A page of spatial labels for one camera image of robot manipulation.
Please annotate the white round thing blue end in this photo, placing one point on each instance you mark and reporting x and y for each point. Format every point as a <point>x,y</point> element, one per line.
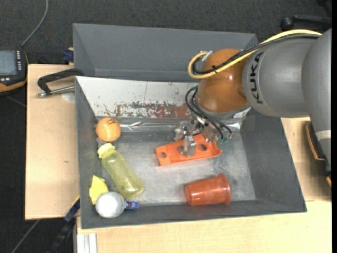
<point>109,205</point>

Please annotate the brown cardboard board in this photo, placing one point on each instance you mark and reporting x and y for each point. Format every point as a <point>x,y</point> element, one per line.
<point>50,146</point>

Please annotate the red plastic cup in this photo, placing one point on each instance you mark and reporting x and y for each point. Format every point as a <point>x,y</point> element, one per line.
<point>208,191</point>

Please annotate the grey metal bin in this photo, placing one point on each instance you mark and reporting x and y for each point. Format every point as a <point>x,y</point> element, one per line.
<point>163,51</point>

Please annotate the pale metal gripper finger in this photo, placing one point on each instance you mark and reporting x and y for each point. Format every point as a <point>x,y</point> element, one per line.
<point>190,145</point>
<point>182,150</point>

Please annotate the orange block with holes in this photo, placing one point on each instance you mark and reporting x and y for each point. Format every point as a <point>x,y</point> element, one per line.
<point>172,155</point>

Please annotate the orange tennis ball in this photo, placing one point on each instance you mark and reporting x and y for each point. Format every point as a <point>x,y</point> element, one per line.
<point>108,129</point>

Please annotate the yellow toy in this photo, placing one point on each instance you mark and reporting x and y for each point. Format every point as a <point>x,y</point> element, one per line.
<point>97,187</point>

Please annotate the yellow clear plastic bottle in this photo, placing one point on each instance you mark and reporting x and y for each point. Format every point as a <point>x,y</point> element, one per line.
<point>121,171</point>

